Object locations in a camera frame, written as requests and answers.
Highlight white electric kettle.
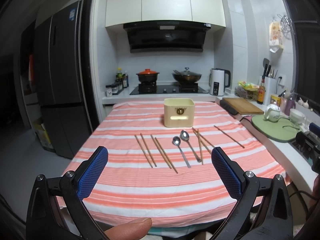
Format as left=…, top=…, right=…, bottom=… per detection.
left=209, top=68, right=231, bottom=96

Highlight cream utensil holder box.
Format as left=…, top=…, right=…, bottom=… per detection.
left=164, top=98, right=195, bottom=128

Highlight spice jar rack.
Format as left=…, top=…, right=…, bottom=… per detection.
left=105, top=81, right=123, bottom=97

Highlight black refrigerator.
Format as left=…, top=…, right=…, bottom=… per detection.
left=20, top=1, right=91, bottom=159

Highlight small steel spoon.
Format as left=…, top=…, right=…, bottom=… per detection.
left=172, top=136, right=191, bottom=168

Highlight hanging snack bag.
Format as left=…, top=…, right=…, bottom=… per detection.
left=269, top=20, right=284, bottom=53

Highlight wooden chopstick crossed short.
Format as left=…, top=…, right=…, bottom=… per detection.
left=192, top=128, right=211, bottom=154

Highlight wooden cutting board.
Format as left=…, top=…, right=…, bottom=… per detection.
left=223, top=98, right=264, bottom=115

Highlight wooden chopstick crossed long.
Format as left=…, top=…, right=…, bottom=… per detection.
left=192, top=127, right=215, bottom=148

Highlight person's left hand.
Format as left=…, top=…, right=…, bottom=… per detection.
left=104, top=218, right=152, bottom=240

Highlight metal steamer rack hanging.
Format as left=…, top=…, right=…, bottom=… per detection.
left=277, top=14, right=295, bottom=39

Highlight wok with glass lid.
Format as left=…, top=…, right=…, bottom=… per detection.
left=172, top=67, right=202, bottom=84

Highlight pink striped tablecloth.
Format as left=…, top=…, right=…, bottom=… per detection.
left=68, top=101, right=285, bottom=228

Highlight white upper cabinets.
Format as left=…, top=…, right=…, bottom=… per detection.
left=106, top=0, right=226, bottom=27

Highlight dark condiment bottles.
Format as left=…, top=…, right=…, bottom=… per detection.
left=116, top=67, right=129, bottom=88

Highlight black range hood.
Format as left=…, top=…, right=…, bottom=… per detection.
left=123, top=20, right=211, bottom=53

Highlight wire basket with packets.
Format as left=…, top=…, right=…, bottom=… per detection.
left=234, top=81, right=259, bottom=101

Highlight black pot orange lid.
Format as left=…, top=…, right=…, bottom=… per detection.
left=137, top=69, right=159, bottom=83

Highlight white ceramic cup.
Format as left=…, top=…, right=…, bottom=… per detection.
left=289, top=108, right=306, bottom=125

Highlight large steel spoon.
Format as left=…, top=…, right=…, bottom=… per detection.
left=180, top=130, right=201, bottom=163

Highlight brown sauce bottle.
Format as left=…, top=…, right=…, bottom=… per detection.
left=257, top=76, right=265, bottom=105

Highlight green silicone mat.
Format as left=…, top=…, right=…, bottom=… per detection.
left=251, top=115, right=302, bottom=142

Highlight white knife holder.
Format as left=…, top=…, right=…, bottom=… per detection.
left=263, top=76, right=277, bottom=105

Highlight black gas cooktop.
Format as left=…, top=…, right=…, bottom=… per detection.
left=130, top=83, right=208, bottom=95

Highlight white teapot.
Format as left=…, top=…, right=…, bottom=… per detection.
left=264, top=103, right=280, bottom=122

